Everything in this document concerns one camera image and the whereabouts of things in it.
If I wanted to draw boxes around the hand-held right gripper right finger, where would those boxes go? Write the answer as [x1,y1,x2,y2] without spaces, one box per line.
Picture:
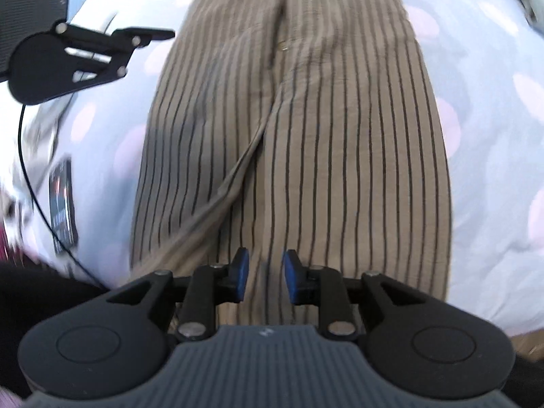
[283,249,431,341]

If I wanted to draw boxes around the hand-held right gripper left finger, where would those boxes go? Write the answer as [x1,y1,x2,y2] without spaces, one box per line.
[105,247,249,341]

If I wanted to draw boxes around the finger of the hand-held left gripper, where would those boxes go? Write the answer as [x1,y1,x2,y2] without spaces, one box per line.
[55,23,176,90]

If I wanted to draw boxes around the brown striped shirt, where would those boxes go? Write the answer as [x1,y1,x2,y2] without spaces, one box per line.
[130,0,453,336]

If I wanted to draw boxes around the black smartphone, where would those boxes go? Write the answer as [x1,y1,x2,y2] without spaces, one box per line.
[49,158,81,256]

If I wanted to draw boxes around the polka dot bed sheet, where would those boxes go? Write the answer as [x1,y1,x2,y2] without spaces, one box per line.
[0,0,544,336]

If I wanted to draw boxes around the black cable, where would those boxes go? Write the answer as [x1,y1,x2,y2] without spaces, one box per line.
[18,102,107,290]

